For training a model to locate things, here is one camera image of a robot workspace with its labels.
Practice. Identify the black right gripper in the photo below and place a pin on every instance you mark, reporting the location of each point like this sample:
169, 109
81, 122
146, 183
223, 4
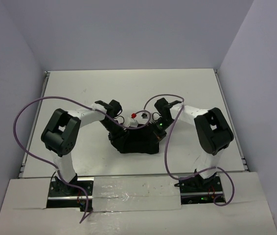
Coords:
157, 135

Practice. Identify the black t shirt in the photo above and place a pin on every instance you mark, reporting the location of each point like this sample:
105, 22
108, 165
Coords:
140, 141

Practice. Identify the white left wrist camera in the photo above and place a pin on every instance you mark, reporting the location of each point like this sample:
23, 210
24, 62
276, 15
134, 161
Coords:
132, 122

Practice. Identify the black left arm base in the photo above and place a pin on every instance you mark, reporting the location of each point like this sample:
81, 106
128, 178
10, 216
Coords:
62, 196

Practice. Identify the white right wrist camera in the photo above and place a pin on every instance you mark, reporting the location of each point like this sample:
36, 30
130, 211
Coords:
145, 115

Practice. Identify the silver aluminium rail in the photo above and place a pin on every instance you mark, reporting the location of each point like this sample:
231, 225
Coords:
141, 165

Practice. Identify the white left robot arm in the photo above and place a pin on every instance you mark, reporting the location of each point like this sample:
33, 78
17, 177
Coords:
61, 132

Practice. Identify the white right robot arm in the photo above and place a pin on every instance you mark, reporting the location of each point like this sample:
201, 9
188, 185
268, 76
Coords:
213, 132

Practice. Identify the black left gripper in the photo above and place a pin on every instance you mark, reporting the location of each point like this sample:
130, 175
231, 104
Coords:
122, 129

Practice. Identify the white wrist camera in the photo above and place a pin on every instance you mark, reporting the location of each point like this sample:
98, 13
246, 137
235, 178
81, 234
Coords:
132, 122
145, 115

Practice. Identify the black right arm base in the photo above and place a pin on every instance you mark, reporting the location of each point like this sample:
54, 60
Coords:
201, 191

